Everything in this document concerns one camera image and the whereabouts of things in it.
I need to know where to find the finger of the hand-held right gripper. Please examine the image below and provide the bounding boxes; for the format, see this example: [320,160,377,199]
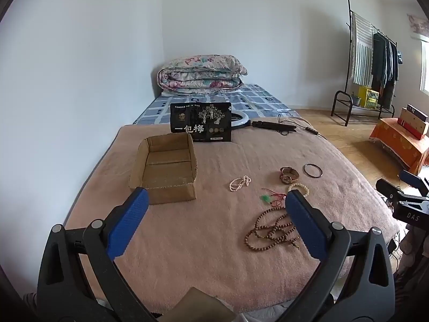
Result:
[375,178,408,205]
[400,170,429,197]

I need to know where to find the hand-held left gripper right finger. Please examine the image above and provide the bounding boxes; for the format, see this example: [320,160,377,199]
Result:
[284,189,396,322]

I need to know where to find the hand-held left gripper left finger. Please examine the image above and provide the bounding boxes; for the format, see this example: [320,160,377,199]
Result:
[36,187,158,322]

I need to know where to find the white bead bracelet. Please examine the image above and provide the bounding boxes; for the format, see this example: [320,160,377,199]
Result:
[287,183,309,197]

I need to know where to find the wooden bead necklace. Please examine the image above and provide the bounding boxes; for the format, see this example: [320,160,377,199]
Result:
[243,207,300,252]

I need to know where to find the green pendant red cord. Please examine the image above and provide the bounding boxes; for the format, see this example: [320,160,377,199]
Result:
[261,188,289,207]

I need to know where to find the brown strap wristwatch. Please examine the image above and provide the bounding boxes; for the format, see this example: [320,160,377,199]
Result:
[280,167,299,184]

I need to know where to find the cardboard box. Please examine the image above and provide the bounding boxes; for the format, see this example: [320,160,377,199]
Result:
[129,132,198,205]

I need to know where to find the pearl bracelet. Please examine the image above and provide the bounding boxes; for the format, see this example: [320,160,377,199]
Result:
[229,175,251,192]

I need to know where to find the orange cloth covered table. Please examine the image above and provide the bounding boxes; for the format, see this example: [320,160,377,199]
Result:
[369,117,429,175]

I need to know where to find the purple lid gift box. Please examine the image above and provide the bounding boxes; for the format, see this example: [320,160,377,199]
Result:
[406,104,429,122]

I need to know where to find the pink blanket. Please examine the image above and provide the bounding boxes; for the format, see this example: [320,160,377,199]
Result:
[64,116,401,312]

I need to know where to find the yellow crate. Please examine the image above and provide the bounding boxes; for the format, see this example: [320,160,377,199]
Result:
[358,86,379,109]

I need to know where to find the black folded tripod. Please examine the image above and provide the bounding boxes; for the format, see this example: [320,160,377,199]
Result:
[252,120,297,134]

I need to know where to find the window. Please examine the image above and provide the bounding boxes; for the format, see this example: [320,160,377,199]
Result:
[419,35,429,94]

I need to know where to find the tan cardboard piece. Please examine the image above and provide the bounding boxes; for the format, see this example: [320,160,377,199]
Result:
[168,287,237,322]

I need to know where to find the dark hanging clothes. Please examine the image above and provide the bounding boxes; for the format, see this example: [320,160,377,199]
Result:
[371,32,403,109]

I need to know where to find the black snack bag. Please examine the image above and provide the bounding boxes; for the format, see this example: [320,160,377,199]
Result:
[170,102,232,143]

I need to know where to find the striped hanging cloth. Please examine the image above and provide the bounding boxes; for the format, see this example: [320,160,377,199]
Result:
[351,13,374,87]

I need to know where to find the blue checked bed sheet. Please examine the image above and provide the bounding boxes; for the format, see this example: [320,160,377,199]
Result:
[133,84,299,125]

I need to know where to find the black metal clothes rack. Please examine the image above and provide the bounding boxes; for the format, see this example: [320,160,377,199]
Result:
[331,0,398,127]

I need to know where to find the folded floral quilt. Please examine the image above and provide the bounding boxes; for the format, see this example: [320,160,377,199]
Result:
[157,54,248,95]

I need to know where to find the black cable with remote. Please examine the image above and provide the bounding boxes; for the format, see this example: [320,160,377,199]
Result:
[278,113,331,140]

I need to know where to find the white ring light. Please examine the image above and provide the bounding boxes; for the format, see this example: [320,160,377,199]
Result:
[231,111,251,129]

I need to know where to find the wall poster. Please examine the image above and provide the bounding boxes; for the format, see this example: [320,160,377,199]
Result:
[406,13,429,36]

